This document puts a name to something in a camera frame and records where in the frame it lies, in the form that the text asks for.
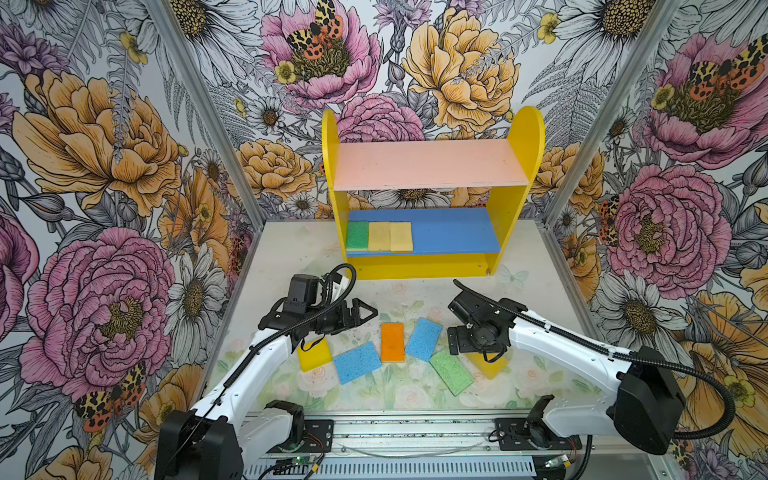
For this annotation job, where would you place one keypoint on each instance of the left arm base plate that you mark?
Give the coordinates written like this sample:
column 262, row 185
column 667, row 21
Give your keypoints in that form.
column 317, row 438

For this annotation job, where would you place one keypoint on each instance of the light yellow sponge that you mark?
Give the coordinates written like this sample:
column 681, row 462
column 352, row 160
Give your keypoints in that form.
column 401, row 240

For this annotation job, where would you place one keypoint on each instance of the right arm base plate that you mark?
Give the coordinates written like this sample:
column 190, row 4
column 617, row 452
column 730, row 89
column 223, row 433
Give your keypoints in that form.
column 512, row 434

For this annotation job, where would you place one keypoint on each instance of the pale yellow sponge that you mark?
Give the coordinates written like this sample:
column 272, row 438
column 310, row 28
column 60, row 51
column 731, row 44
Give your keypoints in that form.
column 379, row 237

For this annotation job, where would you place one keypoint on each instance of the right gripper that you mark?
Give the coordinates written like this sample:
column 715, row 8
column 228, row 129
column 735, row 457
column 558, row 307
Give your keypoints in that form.
column 463, row 344

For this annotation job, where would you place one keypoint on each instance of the light green sponge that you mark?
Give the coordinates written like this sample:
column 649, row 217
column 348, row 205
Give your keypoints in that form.
column 451, row 371

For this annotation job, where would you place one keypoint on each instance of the aluminium front rail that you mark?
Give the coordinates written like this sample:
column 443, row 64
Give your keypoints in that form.
column 450, row 445

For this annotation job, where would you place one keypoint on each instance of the orange sponge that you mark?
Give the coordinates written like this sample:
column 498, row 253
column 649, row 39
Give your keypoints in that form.
column 392, row 343

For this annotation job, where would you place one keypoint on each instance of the golden yellow sponge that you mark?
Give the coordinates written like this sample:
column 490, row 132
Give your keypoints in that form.
column 490, row 370

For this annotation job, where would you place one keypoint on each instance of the blue sponge upper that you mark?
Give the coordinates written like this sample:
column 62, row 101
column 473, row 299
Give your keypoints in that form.
column 423, row 339

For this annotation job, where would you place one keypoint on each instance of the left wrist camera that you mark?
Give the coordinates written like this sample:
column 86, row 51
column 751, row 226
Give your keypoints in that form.
column 302, row 294

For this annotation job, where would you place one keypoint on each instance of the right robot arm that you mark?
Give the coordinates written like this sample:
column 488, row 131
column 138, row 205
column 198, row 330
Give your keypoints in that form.
column 637, row 400

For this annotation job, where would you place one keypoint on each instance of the bright yellow square sponge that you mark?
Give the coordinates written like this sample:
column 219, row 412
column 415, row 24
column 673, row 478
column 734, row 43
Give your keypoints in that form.
column 314, row 355

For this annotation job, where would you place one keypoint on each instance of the yellow shelf unit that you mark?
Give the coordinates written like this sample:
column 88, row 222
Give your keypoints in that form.
column 448, row 242

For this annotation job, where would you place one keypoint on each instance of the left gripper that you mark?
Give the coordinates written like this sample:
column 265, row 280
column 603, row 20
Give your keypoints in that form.
column 356, row 314

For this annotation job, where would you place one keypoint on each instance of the blue sponge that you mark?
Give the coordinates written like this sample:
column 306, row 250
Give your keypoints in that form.
column 423, row 339
column 357, row 363

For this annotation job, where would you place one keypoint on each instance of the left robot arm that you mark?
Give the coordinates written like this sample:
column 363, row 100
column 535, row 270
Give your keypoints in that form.
column 213, row 439

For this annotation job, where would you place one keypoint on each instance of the blue sponge lower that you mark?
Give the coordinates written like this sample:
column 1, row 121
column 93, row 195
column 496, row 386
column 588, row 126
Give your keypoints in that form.
column 357, row 363

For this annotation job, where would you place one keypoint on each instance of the dark green scrub sponge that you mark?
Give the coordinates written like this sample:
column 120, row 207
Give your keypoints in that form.
column 357, row 238

